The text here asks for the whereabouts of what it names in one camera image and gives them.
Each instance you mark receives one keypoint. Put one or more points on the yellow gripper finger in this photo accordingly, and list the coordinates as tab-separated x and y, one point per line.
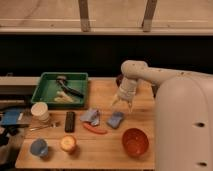
130	106
115	100

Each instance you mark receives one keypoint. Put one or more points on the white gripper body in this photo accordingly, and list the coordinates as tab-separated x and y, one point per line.
127	89

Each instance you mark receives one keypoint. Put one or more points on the blue sponge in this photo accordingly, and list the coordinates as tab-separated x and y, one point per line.
115	120

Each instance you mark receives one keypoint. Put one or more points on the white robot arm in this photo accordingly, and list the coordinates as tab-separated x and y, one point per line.
183	114

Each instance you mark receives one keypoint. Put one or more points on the dark purple bowl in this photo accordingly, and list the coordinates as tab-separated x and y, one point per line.
119	79

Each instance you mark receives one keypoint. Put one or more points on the blue crumpled cloth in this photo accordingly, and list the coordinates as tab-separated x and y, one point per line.
92	116

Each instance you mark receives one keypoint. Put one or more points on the orange carrot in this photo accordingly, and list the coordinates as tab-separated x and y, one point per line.
94	129

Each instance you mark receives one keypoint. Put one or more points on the orange bowl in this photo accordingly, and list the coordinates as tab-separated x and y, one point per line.
135	142

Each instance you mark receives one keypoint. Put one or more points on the black remote control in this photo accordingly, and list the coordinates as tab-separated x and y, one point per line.
70	122

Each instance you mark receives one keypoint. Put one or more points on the pale food piece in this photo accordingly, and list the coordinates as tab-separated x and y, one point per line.
62	97

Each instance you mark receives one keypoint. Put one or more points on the green plastic tray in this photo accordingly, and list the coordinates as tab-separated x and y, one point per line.
47	87

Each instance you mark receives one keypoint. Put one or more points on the yellow orange cup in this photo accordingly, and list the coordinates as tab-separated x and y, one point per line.
68	144

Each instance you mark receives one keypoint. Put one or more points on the metal fork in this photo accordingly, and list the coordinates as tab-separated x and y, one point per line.
53	125

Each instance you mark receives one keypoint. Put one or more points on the white paper cup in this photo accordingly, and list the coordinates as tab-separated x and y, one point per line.
40	111

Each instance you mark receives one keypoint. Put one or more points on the blue cup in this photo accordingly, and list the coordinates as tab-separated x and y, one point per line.
39	148

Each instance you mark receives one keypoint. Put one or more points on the blue box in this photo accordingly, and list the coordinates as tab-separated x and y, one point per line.
14	117

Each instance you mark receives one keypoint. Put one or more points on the black handled utensil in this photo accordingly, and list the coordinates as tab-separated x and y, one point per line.
62	81

